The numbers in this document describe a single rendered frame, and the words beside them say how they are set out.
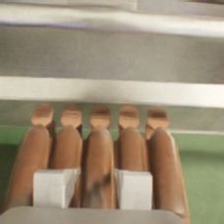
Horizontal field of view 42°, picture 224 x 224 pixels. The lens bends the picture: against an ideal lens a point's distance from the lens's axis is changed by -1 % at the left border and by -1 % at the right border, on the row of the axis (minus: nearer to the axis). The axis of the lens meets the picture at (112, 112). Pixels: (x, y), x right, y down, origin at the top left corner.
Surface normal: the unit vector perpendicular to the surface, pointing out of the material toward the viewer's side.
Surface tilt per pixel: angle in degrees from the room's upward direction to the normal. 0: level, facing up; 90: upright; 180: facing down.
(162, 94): 55
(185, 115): 90
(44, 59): 90
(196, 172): 3
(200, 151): 3
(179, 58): 90
